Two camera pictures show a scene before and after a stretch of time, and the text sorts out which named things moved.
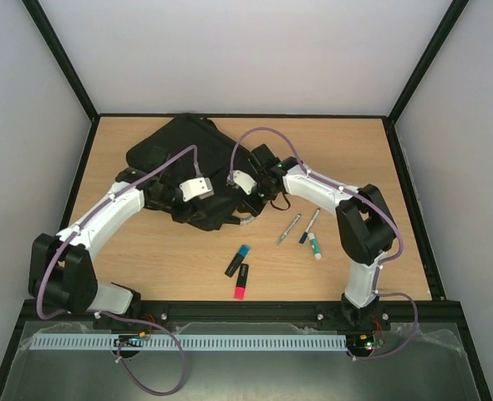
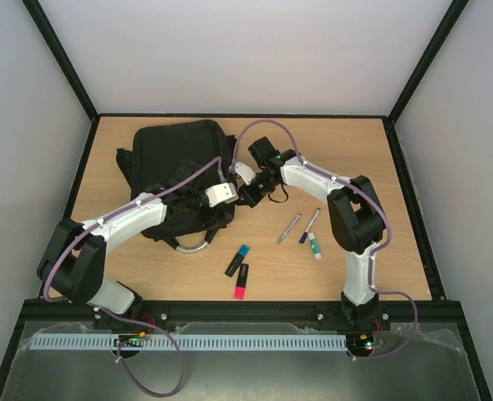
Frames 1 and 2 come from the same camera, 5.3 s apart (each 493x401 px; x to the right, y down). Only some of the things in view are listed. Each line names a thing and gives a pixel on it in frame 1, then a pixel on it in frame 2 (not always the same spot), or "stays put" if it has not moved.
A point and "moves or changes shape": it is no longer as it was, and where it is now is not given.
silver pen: (288, 229) stays put
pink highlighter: (241, 282) stays put
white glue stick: (314, 245) stays put
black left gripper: (184, 207) to (197, 194)
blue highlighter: (237, 261) stays put
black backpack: (195, 170) moves or changes shape
